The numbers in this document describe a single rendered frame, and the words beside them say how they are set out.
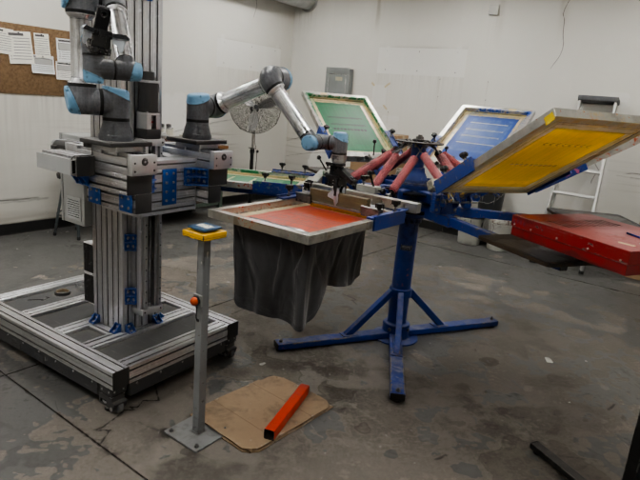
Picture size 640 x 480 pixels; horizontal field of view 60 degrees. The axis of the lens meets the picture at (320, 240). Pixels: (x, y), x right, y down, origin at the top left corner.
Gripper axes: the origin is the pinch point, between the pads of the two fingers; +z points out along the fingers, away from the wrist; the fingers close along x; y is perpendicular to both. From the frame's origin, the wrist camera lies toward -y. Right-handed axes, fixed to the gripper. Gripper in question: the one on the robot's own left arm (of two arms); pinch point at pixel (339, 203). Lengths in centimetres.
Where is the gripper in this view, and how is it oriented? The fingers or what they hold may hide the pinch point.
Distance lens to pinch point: 281.0
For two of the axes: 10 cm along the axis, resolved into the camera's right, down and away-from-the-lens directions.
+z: -0.7, 9.7, 2.5
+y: -8.0, -2.0, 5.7
